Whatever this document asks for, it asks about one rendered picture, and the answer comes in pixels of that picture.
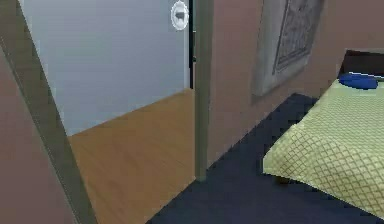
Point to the bed with green quilted cover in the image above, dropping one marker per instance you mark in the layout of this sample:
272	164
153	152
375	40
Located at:
336	140

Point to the blue pillow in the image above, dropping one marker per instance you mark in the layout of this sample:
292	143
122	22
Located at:
358	81

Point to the grey framed wall picture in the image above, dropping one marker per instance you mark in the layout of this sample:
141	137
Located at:
286	40

